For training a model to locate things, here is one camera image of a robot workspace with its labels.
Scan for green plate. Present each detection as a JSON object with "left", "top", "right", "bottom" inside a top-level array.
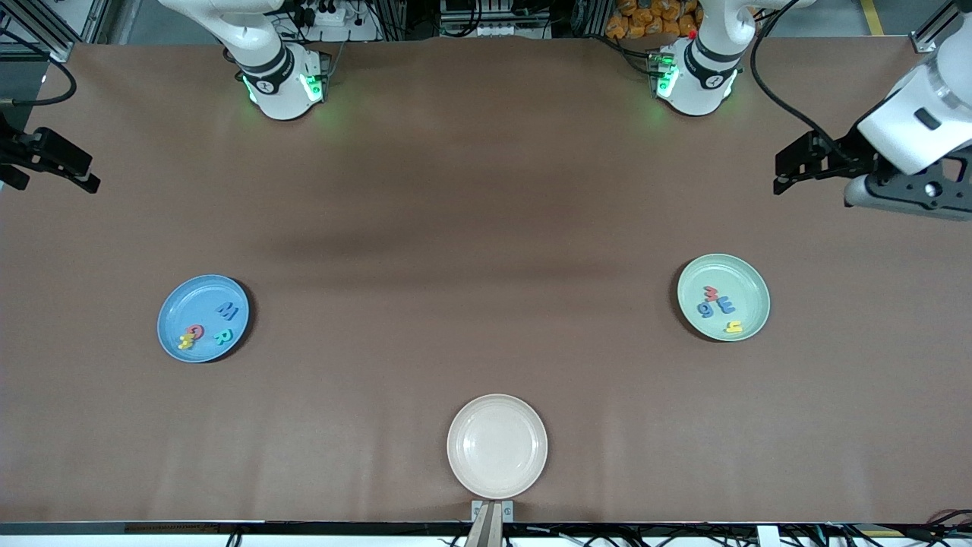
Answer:
[{"left": 677, "top": 253, "right": 771, "bottom": 343}]

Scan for blue plate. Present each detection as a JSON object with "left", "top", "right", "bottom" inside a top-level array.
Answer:
[{"left": 157, "top": 274, "right": 250, "bottom": 364}]

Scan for beige pink plate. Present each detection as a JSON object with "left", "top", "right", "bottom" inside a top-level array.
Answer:
[{"left": 447, "top": 394, "right": 548, "bottom": 501}]

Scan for orange snack bags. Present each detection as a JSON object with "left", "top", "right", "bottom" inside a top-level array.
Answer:
[{"left": 605, "top": 0, "right": 703, "bottom": 40}]

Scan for white power strip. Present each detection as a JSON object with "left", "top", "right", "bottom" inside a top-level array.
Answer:
[{"left": 291, "top": 0, "right": 380, "bottom": 43}]

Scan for grey electronics box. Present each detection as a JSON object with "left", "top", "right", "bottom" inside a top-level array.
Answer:
[{"left": 439, "top": 0, "right": 553, "bottom": 39}]

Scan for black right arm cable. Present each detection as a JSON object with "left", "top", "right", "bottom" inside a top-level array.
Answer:
[{"left": 0, "top": 27, "right": 78, "bottom": 107}]

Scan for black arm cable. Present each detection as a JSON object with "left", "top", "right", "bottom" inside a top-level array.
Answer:
[
  {"left": 0, "top": 27, "right": 78, "bottom": 107},
  {"left": 750, "top": 0, "right": 863, "bottom": 164}
]

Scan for aluminium frame profile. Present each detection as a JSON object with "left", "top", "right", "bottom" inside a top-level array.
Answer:
[
  {"left": 909, "top": 0, "right": 972, "bottom": 54},
  {"left": 11, "top": 0, "right": 103, "bottom": 63}
]

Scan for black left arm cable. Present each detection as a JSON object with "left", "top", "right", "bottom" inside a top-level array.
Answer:
[{"left": 750, "top": 0, "right": 863, "bottom": 164}]

